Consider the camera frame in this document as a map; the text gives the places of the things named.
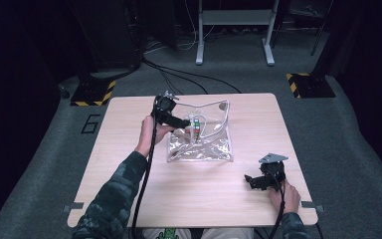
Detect dark cabinet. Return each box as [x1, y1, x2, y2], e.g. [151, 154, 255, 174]
[69, 0, 144, 74]

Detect person's left hand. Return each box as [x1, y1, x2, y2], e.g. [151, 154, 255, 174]
[134, 115, 177, 158]

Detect black floor cables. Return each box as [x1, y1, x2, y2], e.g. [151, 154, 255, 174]
[141, 59, 243, 96]

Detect striped black stand base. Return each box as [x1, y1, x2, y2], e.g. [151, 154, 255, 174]
[70, 78, 117, 108]
[286, 72, 337, 100]

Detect colourful puzzle cube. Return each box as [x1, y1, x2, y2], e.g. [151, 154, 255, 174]
[187, 117, 202, 140]

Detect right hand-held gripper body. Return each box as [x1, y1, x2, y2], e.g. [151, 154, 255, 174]
[258, 152, 288, 192]

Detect person's right hand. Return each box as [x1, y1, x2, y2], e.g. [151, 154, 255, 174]
[268, 178, 302, 214]

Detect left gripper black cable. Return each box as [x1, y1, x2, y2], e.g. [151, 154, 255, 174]
[130, 95, 161, 239]

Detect transparent plastic bag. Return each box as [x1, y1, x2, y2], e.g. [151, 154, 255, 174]
[165, 98, 234, 163]

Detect grey table bracket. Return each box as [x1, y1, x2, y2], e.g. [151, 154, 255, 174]
[62, 201, 85, 214]
[300, 200, 325, 214]

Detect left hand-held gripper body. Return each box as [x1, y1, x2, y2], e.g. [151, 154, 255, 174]
[151, 91, 181, 126]

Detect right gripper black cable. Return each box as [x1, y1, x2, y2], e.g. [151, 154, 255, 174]
[267, 163, 287, 239]

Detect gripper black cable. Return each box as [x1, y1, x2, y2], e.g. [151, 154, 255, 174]
[267, 163, 287, 239]
[130, 95, 161, 239]

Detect white metal desk frame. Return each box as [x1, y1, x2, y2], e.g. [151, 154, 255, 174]
[195, 0, 277, 67]

